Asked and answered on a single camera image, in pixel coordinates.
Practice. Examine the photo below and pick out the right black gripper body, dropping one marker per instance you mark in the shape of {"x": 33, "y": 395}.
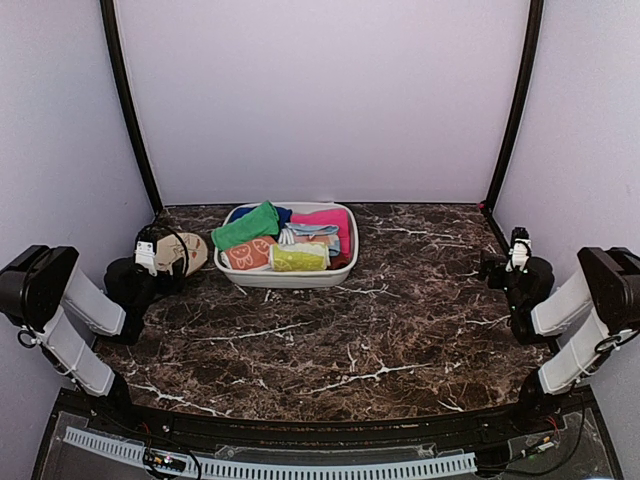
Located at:
{"x": 514, "y": 295}

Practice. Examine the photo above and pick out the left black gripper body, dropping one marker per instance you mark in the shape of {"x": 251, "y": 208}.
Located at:
{"x": 166, "y": 286}

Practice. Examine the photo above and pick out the green microfiber towel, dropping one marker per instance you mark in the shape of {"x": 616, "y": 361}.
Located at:
{"x": 262, "y": 220}

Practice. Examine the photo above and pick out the cream yellow-green patterned towel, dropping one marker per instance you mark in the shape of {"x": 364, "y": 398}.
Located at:
{"x": 299, "y": 257}

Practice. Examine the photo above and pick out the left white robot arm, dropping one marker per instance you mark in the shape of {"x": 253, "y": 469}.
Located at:
{"x": 56, "y": 306}

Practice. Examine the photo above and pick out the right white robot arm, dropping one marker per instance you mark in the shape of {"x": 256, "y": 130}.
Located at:
{"x": 596, "y": 310}

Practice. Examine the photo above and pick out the orange cartoon rolled towel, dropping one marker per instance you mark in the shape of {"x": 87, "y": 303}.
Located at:
{"x": 248, "y": 256}

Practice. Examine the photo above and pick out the blue rolled towel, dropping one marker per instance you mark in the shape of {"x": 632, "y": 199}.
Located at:
{"x": 284, "y": 215}

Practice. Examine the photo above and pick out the light blue striped towel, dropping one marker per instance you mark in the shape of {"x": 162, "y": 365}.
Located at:
{"x": 328, "y": 235}

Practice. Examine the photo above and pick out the small circuit board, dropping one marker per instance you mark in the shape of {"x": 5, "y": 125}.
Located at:
{"x": 158, "y": 461}

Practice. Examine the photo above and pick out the pink rolled towel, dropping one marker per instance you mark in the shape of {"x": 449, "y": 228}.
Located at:
{"x": 338, "y": 217}

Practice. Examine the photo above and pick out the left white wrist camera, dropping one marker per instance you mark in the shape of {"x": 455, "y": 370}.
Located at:
{"x": 145, "y": 256}

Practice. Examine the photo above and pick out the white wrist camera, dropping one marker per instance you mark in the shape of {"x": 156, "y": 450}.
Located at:
{"x": 145, "y": 256}
{"x": 519, "y": 250}

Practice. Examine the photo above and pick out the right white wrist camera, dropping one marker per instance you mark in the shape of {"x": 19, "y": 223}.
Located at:
{"x": 519, "y": 250}

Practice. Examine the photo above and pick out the right black frame post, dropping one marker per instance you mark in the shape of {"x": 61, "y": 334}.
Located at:
{"x": 525, "y": 70}

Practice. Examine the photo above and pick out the black frame post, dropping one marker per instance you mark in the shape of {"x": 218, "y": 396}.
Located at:
{"x": 126, "y": 100}
{"x": 525, "y": 70}

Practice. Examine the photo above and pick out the left black frame post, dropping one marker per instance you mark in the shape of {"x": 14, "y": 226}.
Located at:
{"x": 126, "y": 100}

